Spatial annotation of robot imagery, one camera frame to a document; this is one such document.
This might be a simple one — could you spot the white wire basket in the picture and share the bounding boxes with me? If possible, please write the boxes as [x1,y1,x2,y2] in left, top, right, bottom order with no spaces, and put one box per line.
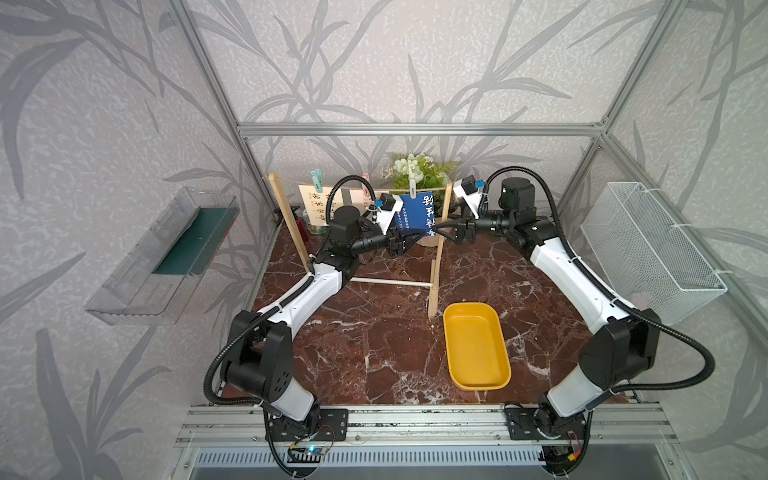
[581,182,728,325]

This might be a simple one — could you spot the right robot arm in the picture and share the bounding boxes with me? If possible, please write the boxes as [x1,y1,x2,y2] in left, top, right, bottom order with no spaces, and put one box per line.
[445,175,659,424]

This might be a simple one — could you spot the wooden string rack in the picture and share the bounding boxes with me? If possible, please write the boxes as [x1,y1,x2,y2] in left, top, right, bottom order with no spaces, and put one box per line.
[263,171,457,320]

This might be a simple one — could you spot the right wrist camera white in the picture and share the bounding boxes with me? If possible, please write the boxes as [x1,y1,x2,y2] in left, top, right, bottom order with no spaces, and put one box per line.
[452,175,485,219]

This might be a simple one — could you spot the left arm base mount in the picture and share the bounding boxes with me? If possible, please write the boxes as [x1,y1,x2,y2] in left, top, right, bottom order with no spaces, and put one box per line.
[265,407,350,442]

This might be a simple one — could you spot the green clothespin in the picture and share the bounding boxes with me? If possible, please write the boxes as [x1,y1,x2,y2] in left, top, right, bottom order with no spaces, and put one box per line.
[310,169,324,194]

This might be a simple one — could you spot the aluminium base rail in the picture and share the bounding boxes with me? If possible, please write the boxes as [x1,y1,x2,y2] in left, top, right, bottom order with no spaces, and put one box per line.
[162,403,697,479]

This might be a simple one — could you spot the potted flower plant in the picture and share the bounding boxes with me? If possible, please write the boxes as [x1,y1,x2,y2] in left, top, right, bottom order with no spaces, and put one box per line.
[382,153,456,247]

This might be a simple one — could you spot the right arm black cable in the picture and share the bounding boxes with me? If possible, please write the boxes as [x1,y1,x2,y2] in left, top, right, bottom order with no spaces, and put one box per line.
[482,166,716,415]

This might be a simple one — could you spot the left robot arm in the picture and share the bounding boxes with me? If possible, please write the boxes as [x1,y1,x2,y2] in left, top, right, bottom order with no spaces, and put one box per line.
[203,206,426,424]

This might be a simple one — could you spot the green white tin can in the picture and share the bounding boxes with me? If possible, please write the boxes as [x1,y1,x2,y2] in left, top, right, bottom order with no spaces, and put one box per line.
[307,223,327,236]

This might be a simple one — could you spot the cream postcard red text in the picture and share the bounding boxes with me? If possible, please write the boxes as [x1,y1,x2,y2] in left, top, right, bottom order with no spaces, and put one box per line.
[345,188,374,214]

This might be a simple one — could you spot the red spray bottle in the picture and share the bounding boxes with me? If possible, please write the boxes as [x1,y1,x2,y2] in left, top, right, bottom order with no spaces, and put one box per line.
[292,209,309,244]

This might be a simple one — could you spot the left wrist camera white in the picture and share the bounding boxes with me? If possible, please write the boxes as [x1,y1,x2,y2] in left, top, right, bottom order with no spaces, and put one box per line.
[371,192,403,234]

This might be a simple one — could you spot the blue postcard white text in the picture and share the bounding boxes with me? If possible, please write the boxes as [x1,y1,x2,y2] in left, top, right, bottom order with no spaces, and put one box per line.
[395,192,436,236]

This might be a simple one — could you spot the clear wall shelf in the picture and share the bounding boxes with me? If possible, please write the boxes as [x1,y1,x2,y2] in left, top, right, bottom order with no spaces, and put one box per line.
[85,187,240,326]

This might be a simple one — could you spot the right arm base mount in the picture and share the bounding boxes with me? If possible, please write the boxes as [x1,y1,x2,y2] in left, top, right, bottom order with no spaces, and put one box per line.
[502,403,591,441]

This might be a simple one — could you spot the yellow plastic tray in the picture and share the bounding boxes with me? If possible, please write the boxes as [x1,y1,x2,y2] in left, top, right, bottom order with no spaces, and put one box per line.
[443,302,511,391]

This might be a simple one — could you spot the yellow postcard black text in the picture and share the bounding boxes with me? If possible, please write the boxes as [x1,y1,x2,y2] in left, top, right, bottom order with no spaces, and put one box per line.
[299,184,332,227]

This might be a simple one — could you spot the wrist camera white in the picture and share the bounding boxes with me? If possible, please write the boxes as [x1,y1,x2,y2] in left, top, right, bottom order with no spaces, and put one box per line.
[371,192,403,234]
[452,175,485,219]

